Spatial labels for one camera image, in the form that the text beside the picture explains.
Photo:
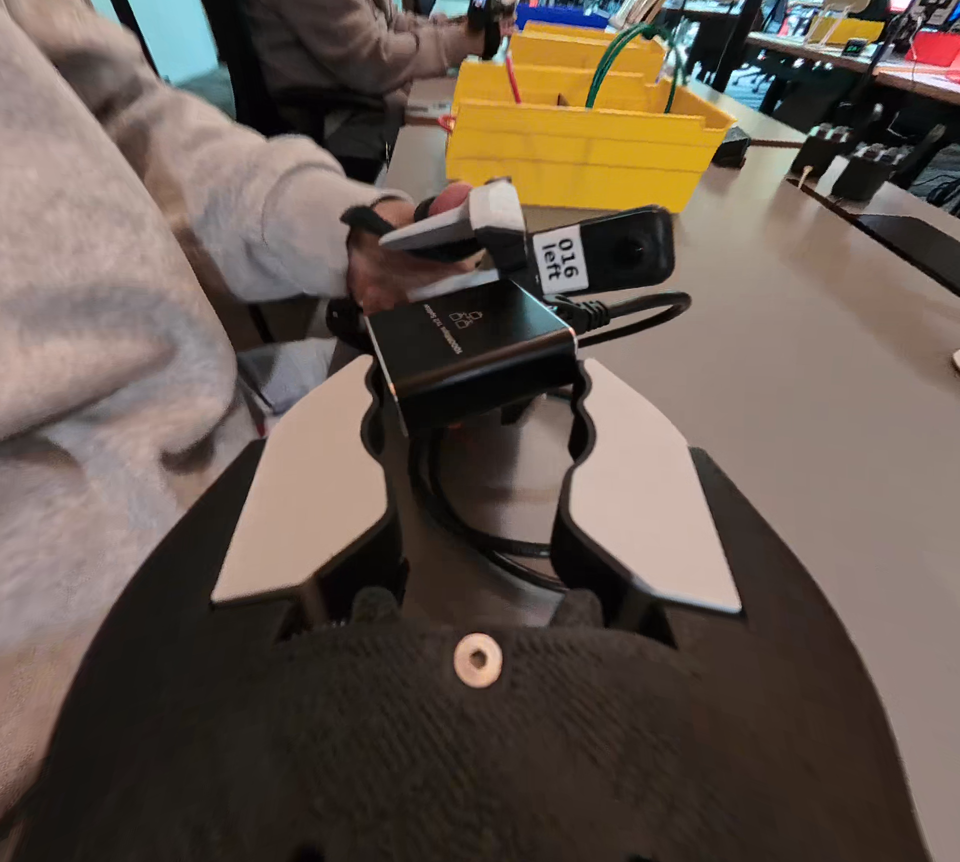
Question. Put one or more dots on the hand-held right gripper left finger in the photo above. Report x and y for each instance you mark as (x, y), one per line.
(315, 495)

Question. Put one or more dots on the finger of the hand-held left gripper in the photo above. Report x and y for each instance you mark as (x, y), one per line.
(499, 206)
(457, 283)

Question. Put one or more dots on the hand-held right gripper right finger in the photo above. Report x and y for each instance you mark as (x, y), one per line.
(645, 502)

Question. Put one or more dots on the black network splitter box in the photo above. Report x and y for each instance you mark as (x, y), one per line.
(465, 337)

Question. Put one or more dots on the yellow storage bin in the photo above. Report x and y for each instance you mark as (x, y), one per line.
(585, 52)
(577, 157)

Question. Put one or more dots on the person's left forearm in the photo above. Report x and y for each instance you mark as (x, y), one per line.
(262, 202)

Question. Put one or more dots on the black flat desk panel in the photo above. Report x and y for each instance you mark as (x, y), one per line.
(922, 247)

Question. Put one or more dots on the person's left hand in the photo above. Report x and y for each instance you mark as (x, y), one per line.
(371, 270)

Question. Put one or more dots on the black power adapter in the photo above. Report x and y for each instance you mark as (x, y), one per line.
(731, 146)

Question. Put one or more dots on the blue storage bin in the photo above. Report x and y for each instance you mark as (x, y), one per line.
(555, 19)

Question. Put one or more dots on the black battery charger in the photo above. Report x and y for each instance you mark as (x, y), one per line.
(862, 176)
(817, 150)

